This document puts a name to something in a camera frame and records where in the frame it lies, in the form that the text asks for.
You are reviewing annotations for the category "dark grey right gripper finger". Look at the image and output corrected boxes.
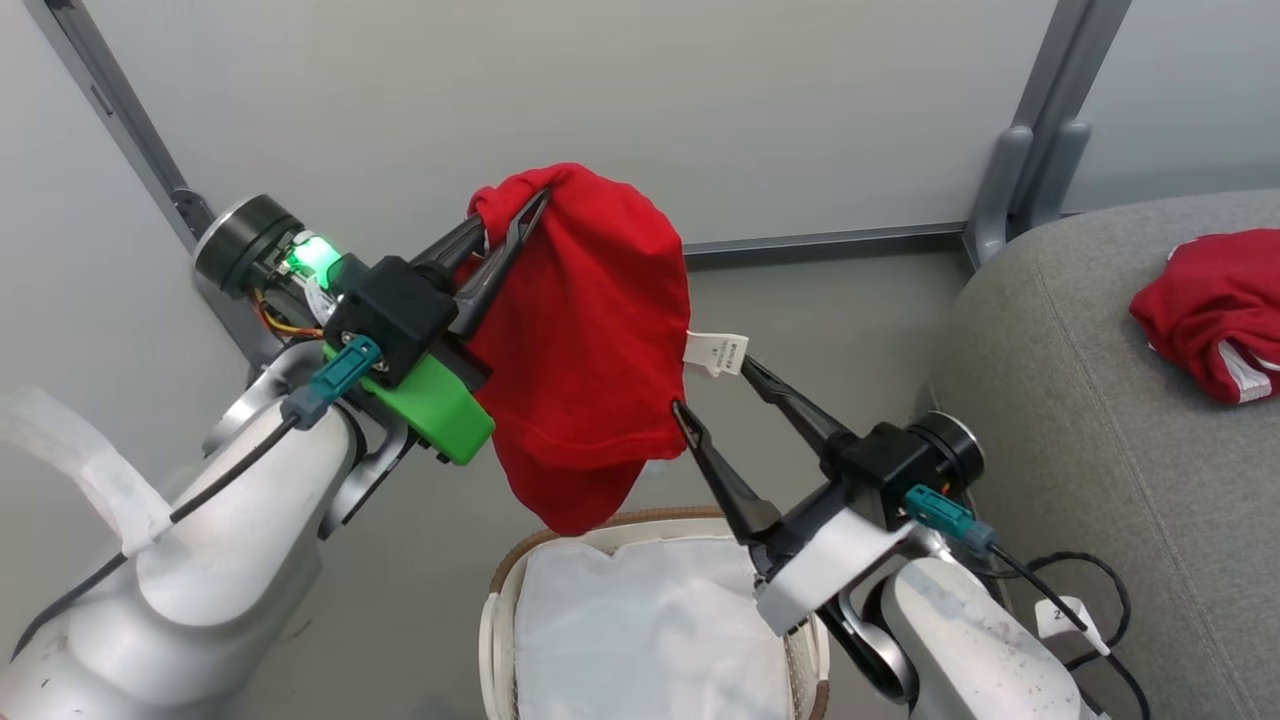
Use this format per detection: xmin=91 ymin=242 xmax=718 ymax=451
xmin=740 ymin=356 xmax=853 ymax=468
xmin=671 ymin=400 xmax=783 ymax=544

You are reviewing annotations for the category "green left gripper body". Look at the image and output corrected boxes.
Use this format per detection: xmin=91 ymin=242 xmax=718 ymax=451
xmin=322 ymin=335 xmax=497 ymax=467

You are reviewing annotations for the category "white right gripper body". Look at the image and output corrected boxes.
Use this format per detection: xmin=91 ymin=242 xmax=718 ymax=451
xmin=740 ymin=482 xmax=917 ymax=638

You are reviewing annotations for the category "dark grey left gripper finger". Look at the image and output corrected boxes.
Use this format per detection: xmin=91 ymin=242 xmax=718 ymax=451
xmin=451 ymin=189 xmax=551 ymax=338
xmin=410 ymin=213 xmax=493 ymax=291

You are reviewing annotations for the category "plain red garment white tag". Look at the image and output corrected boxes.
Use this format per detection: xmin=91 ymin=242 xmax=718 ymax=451
xmin=465 ymin=162 xmax=751 ymax=536

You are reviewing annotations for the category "red garment with white stripe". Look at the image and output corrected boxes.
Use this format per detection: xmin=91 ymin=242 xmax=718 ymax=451
xmin=1129 ymin=228 xmax=1280 ymax=407

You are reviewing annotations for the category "grey fabric sofa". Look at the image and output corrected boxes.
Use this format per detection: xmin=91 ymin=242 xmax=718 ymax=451
xmin=918 ymin=188 xmax=1280 ymax=720

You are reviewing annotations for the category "woven wicker laundry basket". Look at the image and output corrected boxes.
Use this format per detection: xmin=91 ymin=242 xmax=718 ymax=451
xmin=480 ymin=505 xmax=832 ymax=720

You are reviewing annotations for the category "black cable with teal plug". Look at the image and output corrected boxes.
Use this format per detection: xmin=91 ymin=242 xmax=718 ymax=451
xmin=8 ymin=335 xmax=384 ymax=663
xmin=903 ymin=483 xmax=1153 ymax=720

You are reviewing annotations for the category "grey metal baseboard rail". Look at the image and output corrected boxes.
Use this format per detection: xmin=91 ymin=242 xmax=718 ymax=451
xmin=683 ymin=221 xmax=974 ymax=264

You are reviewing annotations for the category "white cable label tag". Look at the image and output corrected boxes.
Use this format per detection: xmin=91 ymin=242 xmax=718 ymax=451
xmin=1034 ymin=596 xmax=1112 ymax=657

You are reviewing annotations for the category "black looped cable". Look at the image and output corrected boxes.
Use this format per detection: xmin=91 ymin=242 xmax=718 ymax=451
xmin=1004 ymin=550 xmax=1134 ymax=674

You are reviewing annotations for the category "white fabric strap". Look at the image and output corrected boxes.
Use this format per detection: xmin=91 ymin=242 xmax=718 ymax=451
xmin=0 ymin=384 xmax=174 ymax=557

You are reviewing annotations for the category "dark grey partition post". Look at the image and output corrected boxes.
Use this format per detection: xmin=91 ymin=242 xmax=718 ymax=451
xmin=22 ymin=0 xmax=287 ymax=367

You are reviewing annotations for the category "grey partition post curved foot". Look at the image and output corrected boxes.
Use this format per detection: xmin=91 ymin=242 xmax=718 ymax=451
xmin=962 ymin=0 xmax=1134 ymax=270

